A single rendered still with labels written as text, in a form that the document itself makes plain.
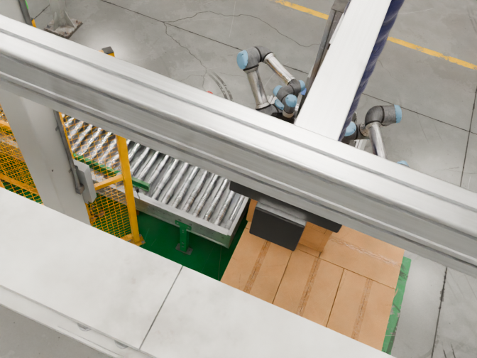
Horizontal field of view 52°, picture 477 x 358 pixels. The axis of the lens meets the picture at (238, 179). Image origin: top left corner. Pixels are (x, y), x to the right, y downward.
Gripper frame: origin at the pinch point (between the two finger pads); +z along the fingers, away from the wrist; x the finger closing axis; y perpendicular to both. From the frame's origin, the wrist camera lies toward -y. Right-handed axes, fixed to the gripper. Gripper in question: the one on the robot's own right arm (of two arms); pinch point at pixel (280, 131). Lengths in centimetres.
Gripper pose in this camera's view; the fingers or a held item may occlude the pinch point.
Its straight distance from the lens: 349.7
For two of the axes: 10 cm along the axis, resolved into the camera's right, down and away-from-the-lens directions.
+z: -0.9, 5.7, 8.2
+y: 9.1, 3.8, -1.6
